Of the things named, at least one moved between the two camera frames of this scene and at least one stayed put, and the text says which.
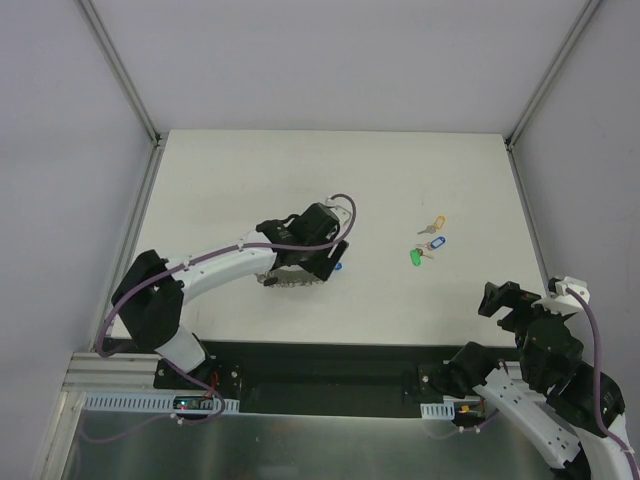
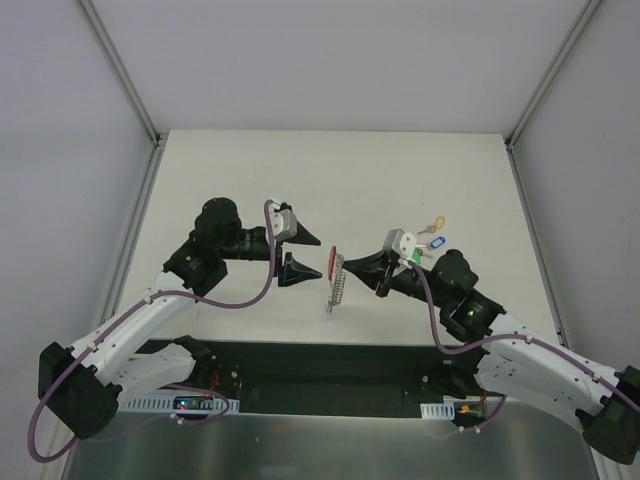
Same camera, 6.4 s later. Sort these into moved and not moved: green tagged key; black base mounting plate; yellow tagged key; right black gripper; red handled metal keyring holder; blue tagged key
Moved: right black gripper; red handled metal keyring holder
Not moved: blue tagged key; black base mounting plate; green tagged key; yellow tagged key
